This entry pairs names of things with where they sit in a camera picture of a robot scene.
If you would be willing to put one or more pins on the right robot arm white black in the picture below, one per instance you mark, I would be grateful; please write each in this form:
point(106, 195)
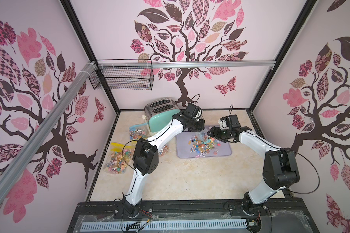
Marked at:
point(280, 169)

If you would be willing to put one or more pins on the black wire basket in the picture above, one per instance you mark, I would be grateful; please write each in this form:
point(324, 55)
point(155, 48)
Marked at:
point(123, 74)

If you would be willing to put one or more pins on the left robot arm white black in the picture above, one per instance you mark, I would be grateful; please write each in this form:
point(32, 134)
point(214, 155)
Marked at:
point(146, 153)

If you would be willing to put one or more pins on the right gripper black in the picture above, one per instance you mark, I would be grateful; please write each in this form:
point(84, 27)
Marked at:
point(223, 135)

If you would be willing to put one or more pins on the mint green toaster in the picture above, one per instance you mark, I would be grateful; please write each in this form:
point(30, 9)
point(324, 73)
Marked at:
point(159, 113)

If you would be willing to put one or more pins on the pile of candies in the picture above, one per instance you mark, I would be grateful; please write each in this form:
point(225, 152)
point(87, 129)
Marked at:
point(199, 149)

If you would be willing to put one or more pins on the aluminium rail left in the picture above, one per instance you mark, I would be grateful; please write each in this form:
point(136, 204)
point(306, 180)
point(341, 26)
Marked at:
point(21, 161)

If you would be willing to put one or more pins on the aluminium rail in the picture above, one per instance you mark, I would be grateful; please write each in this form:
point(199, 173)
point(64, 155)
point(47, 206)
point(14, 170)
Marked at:
point(204, 64)
point(21, 161)

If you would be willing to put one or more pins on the aluminium rail back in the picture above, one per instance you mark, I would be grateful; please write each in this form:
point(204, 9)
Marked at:
point(204, 64)

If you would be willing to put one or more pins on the lavender plastic tray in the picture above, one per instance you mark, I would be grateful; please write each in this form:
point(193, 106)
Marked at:
point(183, 148)

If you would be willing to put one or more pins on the candy bag yellow zip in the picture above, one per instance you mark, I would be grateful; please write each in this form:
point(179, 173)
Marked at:
point(119, 156)

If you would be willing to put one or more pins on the black base frame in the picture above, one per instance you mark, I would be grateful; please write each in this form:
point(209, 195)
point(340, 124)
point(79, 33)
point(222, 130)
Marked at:
point(289, 215)

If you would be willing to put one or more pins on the candy bag blue zip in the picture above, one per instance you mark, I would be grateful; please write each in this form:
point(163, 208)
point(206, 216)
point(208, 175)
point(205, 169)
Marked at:
point(204, 138)
point(164, 150)

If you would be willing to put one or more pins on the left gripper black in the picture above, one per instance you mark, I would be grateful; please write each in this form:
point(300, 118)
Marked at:
point(200, 126)

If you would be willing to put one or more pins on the candy bag near toaster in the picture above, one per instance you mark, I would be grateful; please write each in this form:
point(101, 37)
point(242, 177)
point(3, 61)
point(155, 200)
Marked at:
point(138, 131)

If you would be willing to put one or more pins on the white cable duct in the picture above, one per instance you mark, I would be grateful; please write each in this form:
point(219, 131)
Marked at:
point(162, 226)

